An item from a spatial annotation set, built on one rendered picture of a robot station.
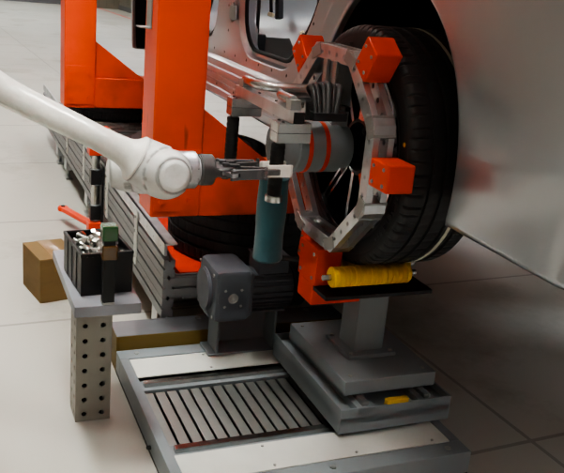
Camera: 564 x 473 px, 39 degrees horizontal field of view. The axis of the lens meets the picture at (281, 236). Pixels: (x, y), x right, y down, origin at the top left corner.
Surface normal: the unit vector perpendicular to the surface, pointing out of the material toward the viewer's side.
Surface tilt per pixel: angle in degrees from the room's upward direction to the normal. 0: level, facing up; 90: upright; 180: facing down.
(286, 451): 0
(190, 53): 90
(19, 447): 0
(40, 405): 0
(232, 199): 90
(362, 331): 90
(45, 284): 90
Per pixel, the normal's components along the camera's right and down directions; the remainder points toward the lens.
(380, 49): 0.29, -0.59
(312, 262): -0.92, 0.04
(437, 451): 0.09, -0.95
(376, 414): 0.37, 0.32
